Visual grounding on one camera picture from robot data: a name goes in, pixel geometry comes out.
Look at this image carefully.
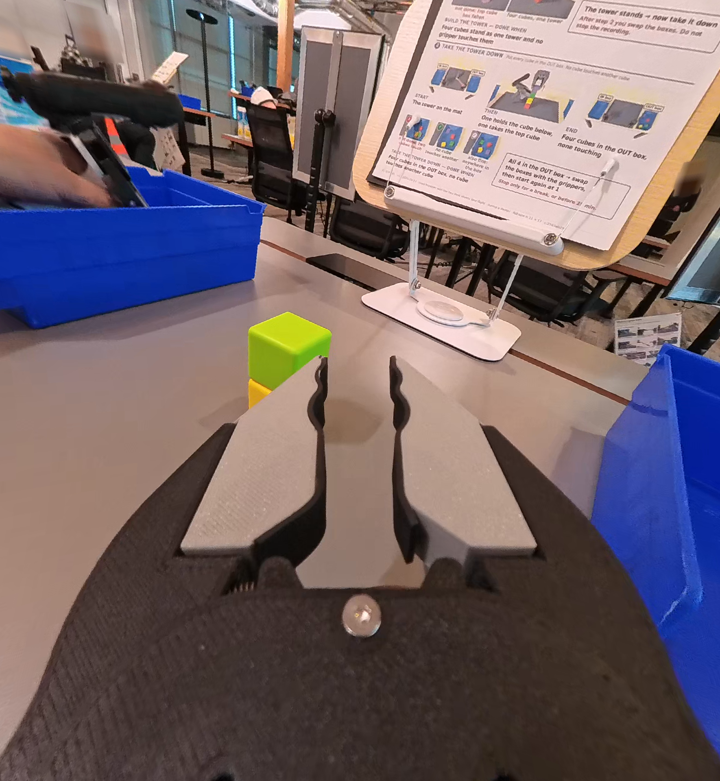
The printed photo leaflet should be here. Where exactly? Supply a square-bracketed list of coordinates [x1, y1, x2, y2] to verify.
[614, 313, 682, 367]

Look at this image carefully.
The green magnetic cube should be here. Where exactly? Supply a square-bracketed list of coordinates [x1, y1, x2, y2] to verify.
[248, 312, 332, 391]

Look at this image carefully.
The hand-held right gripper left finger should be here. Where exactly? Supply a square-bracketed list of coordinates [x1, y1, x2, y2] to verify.
[180, 356, 328, 557]

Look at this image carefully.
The black floor lamp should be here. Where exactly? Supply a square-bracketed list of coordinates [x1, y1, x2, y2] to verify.
[186, 9, 227, 178]

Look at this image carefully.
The grey framed panel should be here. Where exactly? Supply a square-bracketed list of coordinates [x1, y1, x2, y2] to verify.
[293, 26, 385, 202]

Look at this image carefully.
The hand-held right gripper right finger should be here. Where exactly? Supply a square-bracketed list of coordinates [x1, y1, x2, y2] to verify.
[389, 356, 538, 565]

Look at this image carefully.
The instruction sheet on white stand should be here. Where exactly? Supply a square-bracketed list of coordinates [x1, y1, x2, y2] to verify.
[353, 0, 720, 272]

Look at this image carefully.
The black office chair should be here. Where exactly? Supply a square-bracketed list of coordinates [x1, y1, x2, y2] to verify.
[488, 250, 593, 324]
[244, 100, 312, 223]
[329, 198, 410, 260]

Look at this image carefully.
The printed instruction sheet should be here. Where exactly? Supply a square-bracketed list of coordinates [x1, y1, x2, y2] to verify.
[372, 0, 720, 251]

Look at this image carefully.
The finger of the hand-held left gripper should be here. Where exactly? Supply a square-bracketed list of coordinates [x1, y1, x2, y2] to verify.
[67, 125, 149, 208]

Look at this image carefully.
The wide blue plastic bin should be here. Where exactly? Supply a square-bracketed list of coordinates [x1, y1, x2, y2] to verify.
[0, 166, 266, 329]

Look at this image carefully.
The small blue plastic bin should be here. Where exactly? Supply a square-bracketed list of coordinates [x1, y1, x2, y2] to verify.
[592, 343, 720, 781]

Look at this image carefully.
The person's left hand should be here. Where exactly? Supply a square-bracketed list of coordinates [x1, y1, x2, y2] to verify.
[0, 119, 113, 208]

